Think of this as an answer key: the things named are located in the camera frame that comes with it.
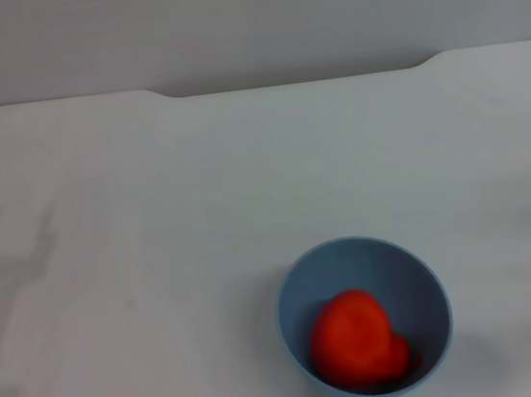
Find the blue bowl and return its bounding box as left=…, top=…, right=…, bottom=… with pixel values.
left=265, top=225, right=462, bottom=397

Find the orange toy fruit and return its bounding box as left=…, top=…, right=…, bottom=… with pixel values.
left=304, top=282, right=425, bottom=391

